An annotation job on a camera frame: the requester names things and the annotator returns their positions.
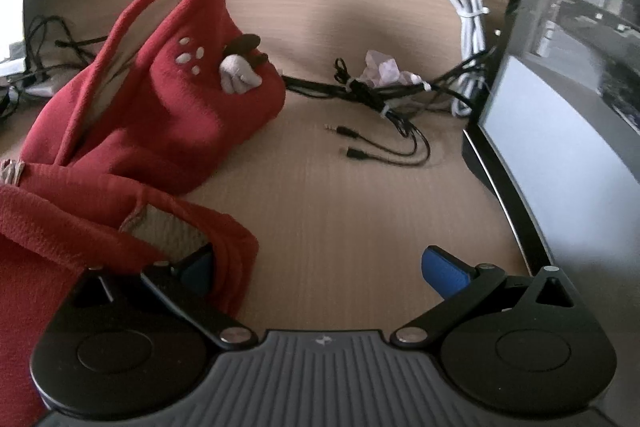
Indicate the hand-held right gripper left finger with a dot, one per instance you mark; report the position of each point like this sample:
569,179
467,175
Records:
197,269

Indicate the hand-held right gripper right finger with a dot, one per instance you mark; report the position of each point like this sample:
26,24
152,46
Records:
442,272

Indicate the red fleece hooded garment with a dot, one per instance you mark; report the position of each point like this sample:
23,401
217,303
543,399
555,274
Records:
150,122

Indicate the crumpled tissue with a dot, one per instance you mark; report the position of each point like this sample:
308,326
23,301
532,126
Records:
387,69

